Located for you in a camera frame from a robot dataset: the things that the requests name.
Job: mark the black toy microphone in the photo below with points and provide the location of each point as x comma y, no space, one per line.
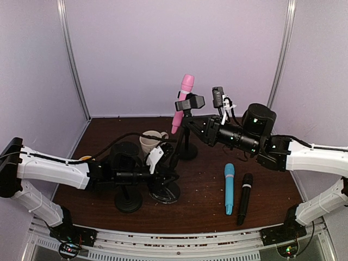
245,196

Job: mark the black microphone stand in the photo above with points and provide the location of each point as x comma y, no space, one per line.
127,199
186,150

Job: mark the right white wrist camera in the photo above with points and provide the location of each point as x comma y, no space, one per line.
228,110

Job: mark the blue toy microphone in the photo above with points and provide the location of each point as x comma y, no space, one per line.
229,174

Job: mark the pink toy microphone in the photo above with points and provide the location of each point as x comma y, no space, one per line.
186,88

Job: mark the white ceramic mug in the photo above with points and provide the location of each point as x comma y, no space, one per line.
148,144

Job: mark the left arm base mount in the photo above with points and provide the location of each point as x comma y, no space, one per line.
73,239

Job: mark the right aluminium frame post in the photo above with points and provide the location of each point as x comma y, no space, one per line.
286,39

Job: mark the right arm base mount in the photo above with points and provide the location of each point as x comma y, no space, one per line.
286,236

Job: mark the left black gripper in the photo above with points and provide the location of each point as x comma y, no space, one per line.
158,176

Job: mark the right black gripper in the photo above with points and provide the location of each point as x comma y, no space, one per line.
212,131

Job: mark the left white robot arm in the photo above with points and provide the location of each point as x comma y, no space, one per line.
20,163

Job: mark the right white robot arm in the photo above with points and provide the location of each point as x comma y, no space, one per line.
274,152

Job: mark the front aluminium rail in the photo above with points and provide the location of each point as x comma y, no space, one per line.
246,244

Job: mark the aluminium frame post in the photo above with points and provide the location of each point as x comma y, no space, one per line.
286,39
70,55

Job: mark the left aluminium frame post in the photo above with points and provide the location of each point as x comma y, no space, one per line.
70,55

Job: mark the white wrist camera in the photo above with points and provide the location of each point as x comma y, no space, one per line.
153,158
228,110

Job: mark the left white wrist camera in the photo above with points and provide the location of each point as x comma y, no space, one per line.
153,158

